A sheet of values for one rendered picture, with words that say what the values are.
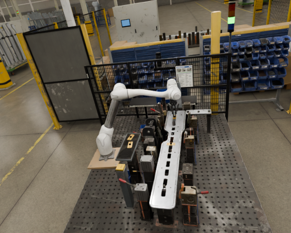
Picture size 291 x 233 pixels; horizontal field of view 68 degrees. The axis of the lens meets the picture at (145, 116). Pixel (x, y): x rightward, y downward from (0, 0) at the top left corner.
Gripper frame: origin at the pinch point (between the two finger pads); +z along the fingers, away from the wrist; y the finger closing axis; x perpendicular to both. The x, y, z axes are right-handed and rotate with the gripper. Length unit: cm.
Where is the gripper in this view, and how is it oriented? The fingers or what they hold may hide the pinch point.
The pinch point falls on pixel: (174, 113)
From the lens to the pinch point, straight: 246.4
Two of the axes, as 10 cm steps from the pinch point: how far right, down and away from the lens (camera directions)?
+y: 9.7, -0.2, -2.4
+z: 1.4, 8.6, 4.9
